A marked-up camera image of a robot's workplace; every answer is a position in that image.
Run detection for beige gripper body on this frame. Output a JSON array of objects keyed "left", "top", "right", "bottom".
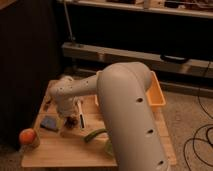
[{"left": 56, "top": 100, "right": 78, "bottom": 122}]

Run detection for dark grape bunch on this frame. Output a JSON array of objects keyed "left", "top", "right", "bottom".
[{"left": 64, "top": 116, "right": 78, "bottom": 129}]

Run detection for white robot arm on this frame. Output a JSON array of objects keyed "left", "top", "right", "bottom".
[{"left": 50, "top": 62, "right": 171, "bottom": 171}]

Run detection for blue sponge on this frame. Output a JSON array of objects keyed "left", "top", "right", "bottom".
[{"left": 40, "top": 116, "right": 60, "bottom": 132}]

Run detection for green chili pepper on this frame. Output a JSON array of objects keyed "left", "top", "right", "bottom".
[{"left": 84, "top": 128, "right": 107, "bottom": 143}]

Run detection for wooden board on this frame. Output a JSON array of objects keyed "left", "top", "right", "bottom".
[{"left": 22, "top": 95, "right": 177, "bottom": 171}]

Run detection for orange peach fruit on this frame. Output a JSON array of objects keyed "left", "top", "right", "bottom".
[{"left": 19, "top": 128, "right": 37, "bottom": 145}]

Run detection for green cup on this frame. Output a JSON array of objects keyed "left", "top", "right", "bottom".
[{"left": 104, "top": 140, "right": 114, "bottom": 156}]

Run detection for yellow plastic bin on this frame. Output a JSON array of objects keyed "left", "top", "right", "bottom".
[{"left": 94, "top": 70, "right": 167, "bottom": 108}]

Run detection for knife with black handle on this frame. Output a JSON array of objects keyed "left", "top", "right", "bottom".
[{"left": 77, "top": 100, "right": 85, "bottom": 129}]

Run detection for black handle on rail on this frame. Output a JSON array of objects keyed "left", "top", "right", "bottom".
[{"left": 160, "top": 55, "right": 189, "bottom": 64}]

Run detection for black floor cables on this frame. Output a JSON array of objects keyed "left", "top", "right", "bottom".
[{"left": 182, "top": 59, "right": 213, "bottom": 171}]

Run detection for grey metal shelf rail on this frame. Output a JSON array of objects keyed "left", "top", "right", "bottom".
[{"left": 62, "top": 42, "right": 213, "bottom": 78}]

